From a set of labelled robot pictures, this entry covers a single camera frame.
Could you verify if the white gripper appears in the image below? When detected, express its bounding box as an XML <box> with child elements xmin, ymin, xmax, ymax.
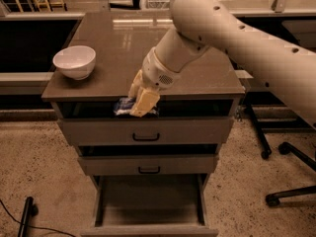
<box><xmin>128</xmin><ymin>47</ymin><xmax>180</xmax><ymax>118</ymax></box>

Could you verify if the blue rxbar wrapper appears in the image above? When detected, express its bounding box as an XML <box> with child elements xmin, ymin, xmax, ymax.
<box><xmin>113</xmin><ymin>97</ymin><xmax>159</xmax><ymax>117</ymax></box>

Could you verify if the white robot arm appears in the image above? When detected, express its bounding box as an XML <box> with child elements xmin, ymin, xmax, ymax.
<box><xmin>128</xmin><ymin>0</ymin><xmax>316</xmax><ymax>125</ymax></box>

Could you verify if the top grey drawer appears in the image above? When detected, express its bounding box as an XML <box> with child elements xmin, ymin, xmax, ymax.
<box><xmin>60</xmin><ymin>100</ymin><xmax>233</xmax><ymax>146</ymax></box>

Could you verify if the grey drawer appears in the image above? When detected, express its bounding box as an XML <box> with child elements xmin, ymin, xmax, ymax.
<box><xmin>60</xmin><ymin>100</ymin><xmax>233</xmax><ymax>146</ymax></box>
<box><xmin>81</xmin><ymin>174</ymin><xmax>218</xmax><ymax>237</ymax></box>
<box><xmin>78</xmin><ymin>144</ymin><xmax>217</xmax><ymax>176</ymax></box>

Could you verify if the grey drawer cabinet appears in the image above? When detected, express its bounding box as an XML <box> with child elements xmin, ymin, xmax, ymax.
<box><xmin>41</xmin><ymin>11</ymin><xmax>246</xmax><ymax>237</ymax></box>

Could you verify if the middle grey drawer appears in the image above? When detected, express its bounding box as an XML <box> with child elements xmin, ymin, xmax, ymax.
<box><xmin>78</xmin><ymin>144</ymin><xmax>217</xmax><ymax>176</ymax></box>

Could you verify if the bottom grey drawer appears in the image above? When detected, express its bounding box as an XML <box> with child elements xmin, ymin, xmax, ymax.
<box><xmin>81</xmin><ymin>174</ymin><xmax>218</xmax><ymax>237</ymax></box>

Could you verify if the white ceramic bowl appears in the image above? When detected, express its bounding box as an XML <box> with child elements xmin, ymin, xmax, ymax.
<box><xmin>52</xmin><ymin>45</ymin><xmax>96</xmax><ymax>80</ymax></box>

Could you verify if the black table leg with caster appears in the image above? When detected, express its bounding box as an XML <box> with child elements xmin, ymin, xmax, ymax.
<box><xmin>245</xmin><ymin>104</ymin><xmax>272</xmax><ymax>160</ymax></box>

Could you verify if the black stand leg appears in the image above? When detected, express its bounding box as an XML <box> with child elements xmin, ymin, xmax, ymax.
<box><xmin>18</xmin><ymin>197</ymin><xmax>39</xmax><ymax>237</ymax></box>

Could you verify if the black office chair base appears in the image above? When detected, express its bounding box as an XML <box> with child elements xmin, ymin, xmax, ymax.
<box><xmin>265</xmin><ymin>141</ymin><xmax>316</xmax><ymax>208</ymax></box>

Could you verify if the wire mesh basket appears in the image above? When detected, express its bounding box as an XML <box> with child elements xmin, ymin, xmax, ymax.
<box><xmin>140</xmin><ymin>0</ymin><xmax>171</xmax><ymax>10</ymax></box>

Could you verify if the black floor cable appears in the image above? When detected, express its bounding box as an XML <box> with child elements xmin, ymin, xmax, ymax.
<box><xmin>0</xmin><ymin>199</ymin><xmax>77</xmax><ymax>237</ymax></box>

